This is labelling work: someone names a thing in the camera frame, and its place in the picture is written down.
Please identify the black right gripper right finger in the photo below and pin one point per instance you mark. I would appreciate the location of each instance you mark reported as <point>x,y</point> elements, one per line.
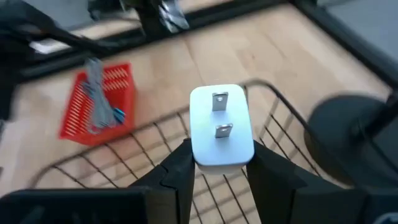
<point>280,196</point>

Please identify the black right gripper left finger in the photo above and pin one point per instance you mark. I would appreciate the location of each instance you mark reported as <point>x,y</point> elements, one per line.
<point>174,186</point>

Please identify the white wall charger plug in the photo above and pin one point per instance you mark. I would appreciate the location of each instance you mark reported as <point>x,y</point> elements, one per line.
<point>205,146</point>

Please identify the white globe table lamp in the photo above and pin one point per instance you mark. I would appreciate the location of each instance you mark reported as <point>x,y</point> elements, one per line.
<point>335,137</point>

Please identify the red plastic slotted basket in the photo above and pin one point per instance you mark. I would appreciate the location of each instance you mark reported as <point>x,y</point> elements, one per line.
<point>127,102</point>

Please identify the black aluminium table frame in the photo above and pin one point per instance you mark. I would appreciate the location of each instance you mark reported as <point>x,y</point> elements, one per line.
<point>357,40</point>

